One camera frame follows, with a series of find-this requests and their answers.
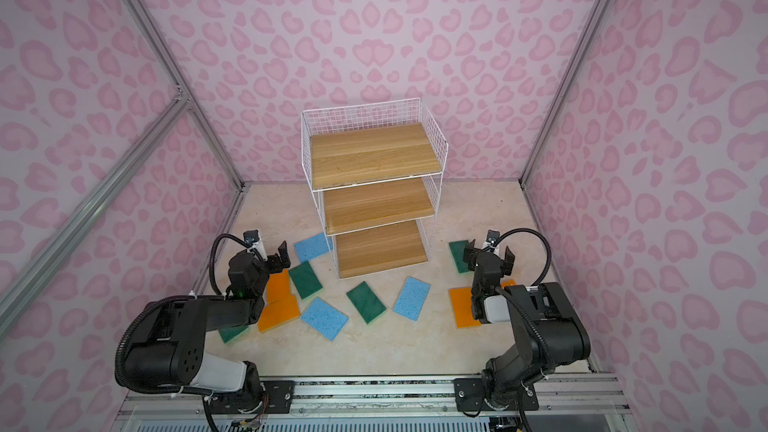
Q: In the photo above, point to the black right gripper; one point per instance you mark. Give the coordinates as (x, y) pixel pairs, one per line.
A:
(489, 258)

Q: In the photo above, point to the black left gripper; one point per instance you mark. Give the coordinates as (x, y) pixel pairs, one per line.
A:
(274, 260)

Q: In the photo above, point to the green sponge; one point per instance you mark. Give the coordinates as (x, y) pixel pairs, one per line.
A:
(457, 249)
(305, 280)
(366, 302)
(229, 334)

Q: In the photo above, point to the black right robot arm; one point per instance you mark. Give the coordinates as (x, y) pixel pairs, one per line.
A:
(546, 329)

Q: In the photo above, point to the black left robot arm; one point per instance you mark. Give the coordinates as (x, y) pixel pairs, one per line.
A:
(162, 351)

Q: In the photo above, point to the blue sponge near shelf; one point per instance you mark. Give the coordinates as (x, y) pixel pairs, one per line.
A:
(312, 247)

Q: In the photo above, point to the orange sponge upper left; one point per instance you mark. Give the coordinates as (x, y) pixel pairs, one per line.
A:
(278, 287)

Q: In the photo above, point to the orange sponge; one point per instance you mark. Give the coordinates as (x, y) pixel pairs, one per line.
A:
(278, 287)
(278, 313)
(462, 307)

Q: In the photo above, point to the orange sponge right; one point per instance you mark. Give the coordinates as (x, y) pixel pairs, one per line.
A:
(462, 307)

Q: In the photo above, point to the orange sponge lower left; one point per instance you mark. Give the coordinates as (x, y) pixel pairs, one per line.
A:
(278, 313)

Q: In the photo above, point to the blue sponge lower left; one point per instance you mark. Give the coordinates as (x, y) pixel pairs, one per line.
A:
(324, 319)

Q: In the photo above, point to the blue sponge centre right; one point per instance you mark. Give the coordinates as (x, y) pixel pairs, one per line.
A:
(411, 299)

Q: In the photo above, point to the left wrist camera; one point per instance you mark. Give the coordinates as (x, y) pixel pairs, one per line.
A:
(255, 244)

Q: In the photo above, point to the white wire wooden shelf rack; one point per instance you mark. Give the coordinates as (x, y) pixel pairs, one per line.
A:
(375, 172)

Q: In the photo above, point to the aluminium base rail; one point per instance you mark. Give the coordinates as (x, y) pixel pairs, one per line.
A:
(562, 402)

